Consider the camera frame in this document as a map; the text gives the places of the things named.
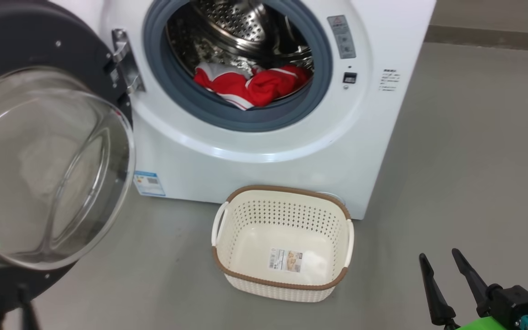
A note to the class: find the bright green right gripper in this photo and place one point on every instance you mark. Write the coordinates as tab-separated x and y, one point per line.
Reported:
484	324

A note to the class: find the dark round glass washer door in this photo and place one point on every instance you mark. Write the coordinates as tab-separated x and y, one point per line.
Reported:
48	174

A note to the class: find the red and white garment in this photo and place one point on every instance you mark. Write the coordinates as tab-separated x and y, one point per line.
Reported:
264	87

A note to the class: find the white printed label sticker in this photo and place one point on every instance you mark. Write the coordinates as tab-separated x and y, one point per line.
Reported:
286	260

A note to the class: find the cream perforated laundry basket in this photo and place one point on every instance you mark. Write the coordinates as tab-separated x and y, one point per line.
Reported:
282	284

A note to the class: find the white washing machine body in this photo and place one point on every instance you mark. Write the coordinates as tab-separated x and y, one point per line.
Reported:
268	160

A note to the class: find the metal door hinge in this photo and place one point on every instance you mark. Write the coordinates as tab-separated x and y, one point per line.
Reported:
124	59

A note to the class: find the stainless steel washing machine drum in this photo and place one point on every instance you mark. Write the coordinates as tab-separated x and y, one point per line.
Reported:
232	27

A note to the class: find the round white filter cover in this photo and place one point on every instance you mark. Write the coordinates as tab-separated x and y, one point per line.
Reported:
336	197

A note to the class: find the blue energy label sticker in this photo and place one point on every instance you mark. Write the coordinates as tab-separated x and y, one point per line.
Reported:
149	184

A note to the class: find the small printed text label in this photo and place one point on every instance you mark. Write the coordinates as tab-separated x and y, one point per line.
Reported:
389	80

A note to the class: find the grey warning sticker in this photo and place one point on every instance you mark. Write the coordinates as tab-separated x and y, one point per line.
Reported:
342	36

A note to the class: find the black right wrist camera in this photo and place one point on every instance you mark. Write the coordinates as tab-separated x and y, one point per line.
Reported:
516	302

